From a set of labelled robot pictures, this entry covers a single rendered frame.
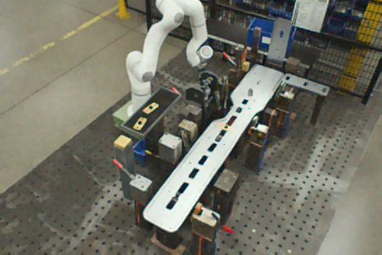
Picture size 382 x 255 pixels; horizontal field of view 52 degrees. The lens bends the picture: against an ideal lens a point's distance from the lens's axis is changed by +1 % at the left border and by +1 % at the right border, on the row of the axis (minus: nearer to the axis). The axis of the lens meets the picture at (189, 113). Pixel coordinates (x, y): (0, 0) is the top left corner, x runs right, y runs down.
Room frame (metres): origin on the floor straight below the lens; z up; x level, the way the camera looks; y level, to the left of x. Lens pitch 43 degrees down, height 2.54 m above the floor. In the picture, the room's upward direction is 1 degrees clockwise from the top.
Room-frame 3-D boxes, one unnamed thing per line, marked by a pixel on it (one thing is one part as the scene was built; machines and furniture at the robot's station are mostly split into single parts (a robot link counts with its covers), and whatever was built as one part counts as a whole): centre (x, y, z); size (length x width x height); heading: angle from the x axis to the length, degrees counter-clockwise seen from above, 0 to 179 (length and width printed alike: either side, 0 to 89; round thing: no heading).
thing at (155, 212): (1.52, -0.21, 1.00); 1.38 x 0.22 x 0.02; 151
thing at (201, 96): (1.73, -0.08, 0.94); 0.18 x 0.13 x 0.49; 151
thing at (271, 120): (1.70, -0.49, 0.84); 0.11 x 0.08 x 0.29; 61
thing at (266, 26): (2.38, -0.56, 1.10); 0.30 x 0.17 x 0.13; 68
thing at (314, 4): (2.38, -0.79, 1.30); 0.23 x 0.02 x 0.31; 61
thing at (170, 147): (1.34, 0.09, 0.90); 0.13 x 0.10 x 0.41; 61
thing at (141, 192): (1.11, 0.22, 0.88); 0.11 x 0.10 x 0.36; 61
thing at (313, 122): (1.90, -0.84, 0.84); 0.11 x 0.06 x 0.29; 61
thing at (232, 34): (2.43, -0.47, 1.02); 0.90 x 0.22 x 0.03; 61
